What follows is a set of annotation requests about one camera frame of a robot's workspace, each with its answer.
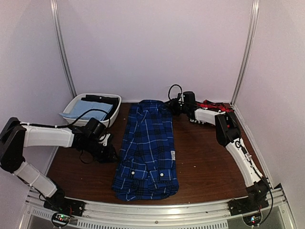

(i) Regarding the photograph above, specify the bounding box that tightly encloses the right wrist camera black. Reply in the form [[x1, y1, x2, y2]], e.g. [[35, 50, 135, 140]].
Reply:
[[178, 91, 197, 105]]

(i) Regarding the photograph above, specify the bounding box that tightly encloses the red black plaid folded shirt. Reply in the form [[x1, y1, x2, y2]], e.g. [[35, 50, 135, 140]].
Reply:
[[189, 100, 234, 125]]

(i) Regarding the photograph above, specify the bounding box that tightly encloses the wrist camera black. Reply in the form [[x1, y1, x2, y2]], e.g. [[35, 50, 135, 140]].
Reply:
[[84, 118, 111, 146], [178, 91, 197, 105]]

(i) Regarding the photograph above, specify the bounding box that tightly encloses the right aluminium frame post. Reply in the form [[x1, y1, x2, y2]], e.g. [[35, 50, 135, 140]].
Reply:
[[231, 0, 260, 107]]

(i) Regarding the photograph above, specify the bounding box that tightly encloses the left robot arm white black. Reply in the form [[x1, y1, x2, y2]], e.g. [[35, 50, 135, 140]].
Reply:
[[0, 117, 118, 212]]

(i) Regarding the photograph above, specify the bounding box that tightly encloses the blue plaid long sleeve shirt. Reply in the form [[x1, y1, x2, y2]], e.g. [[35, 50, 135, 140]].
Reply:
[[112, 100, 179, 201]]

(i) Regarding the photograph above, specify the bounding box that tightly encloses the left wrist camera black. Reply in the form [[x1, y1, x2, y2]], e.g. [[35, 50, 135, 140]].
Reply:
[[84, 118, 111, 146]]

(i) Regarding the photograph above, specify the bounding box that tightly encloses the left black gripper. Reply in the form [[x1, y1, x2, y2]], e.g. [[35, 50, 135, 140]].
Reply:
[[85, 137, 120, 163]]

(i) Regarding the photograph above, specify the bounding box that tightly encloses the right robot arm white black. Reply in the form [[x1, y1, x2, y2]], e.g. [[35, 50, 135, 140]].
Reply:
[[165, 99, 270, 211]]

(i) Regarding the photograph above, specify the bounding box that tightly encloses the left aluminium frame post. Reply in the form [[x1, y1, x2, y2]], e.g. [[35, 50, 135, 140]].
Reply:
[[50, 0, 77, 98]]

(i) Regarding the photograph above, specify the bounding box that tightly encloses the right circuit board with leds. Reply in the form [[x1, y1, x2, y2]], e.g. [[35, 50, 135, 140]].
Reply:
[[243, 213, 263, 227]]

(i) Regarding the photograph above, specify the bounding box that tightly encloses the left circuit board with leds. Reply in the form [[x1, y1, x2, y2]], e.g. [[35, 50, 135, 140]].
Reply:
[[51, 212, 71, 228]]

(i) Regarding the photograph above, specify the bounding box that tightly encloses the light blue folded shirt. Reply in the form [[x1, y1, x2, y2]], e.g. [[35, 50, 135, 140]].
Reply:
[[59, 100, 114, 122]]

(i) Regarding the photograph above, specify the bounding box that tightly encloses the white plastic bin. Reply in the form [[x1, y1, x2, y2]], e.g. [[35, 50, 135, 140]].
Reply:
[[60, 93, 122, 127]]

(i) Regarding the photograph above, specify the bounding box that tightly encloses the aluminium frame post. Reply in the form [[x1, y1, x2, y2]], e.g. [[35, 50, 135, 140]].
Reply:
[[231, 0, 260, 107], [50, 0, 77, 98]]

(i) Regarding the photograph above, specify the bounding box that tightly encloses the aluminium front rail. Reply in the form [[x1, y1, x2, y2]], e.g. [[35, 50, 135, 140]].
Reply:
[[17, 188, 297, 229]]

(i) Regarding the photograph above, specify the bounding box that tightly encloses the circuit board with leds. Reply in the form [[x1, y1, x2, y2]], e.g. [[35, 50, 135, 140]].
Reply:
[[51, 212, 71, 228], [243, 213, 263, 227]]

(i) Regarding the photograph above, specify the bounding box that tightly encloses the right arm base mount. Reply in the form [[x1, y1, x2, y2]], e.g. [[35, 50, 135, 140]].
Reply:
[[227, 197, 269, 216]]

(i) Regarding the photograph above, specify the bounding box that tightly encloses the black folded garment in bin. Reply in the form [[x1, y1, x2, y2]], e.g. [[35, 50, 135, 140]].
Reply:
[[81, 94, 119, 121]]

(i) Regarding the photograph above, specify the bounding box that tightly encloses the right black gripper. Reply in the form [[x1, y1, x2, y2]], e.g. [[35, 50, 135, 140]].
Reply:
[[166, 97, 190, 116]]

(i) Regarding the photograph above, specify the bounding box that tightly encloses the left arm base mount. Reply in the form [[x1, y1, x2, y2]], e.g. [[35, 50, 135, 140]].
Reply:
[[43, 198, 85, 217]]

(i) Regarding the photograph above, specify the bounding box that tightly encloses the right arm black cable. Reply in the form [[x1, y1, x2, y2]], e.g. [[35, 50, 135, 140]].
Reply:
[[168, 83, 184, 103]]

